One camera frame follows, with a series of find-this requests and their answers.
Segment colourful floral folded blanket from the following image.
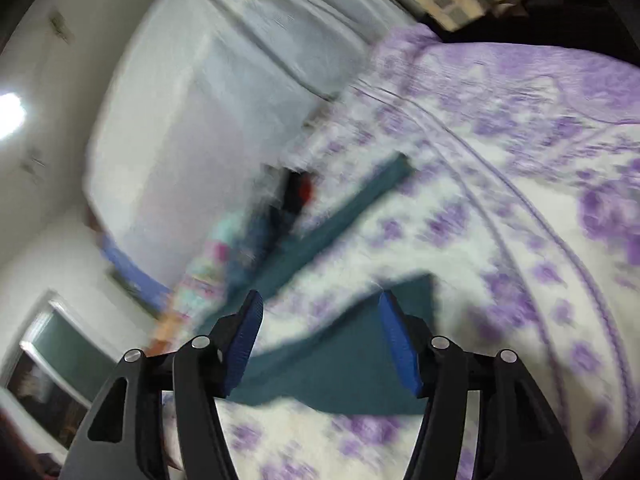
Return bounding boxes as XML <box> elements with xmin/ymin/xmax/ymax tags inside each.
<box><xmin>172</xmin><ymin>209</ymin><xmax>247</xmax><ymax>321</ymax></box>

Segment dark teal pants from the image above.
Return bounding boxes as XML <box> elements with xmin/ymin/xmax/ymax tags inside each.
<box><xmin>201</xmin><ymin>154</ymin><xmax>436</xmax><ymax>416</ymax></box>

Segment folded blue jeans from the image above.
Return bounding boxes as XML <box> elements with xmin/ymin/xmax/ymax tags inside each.
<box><xmin>229</xmin><ymin>206</ymin><xmax>281</xmax><ymax>286</ymax></box>

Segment dark window with frame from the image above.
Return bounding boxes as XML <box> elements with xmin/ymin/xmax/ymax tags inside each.
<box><xmin>1</xmin><ymin>290</ymin><xmax>116</xmax><ymax>450</ymax></box>

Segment purple floral bedsheet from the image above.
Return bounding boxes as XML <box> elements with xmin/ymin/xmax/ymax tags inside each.
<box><xmin>218</xmin><ymin>25</ymin><xmax>639</xmax><ymax>479</ymax></box>

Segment bright ceiling lamp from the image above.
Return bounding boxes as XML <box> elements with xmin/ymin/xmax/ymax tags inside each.
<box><xmin>0</xmin><ymin>92</ymin><xmax>26</xmax><ymax>141</ymax></box>

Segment white mosquito net curtain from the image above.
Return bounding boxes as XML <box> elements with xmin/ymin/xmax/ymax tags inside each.
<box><xmin>85</xmin><ymin>0</ymin><xmax>411</xmax><ymax>287</ymax></box>

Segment orange pillow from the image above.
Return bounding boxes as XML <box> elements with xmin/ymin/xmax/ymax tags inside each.
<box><xmin>145</xmin><ymin>308</ymin><xmax>184</xmax><ymax>356</ymax></box>

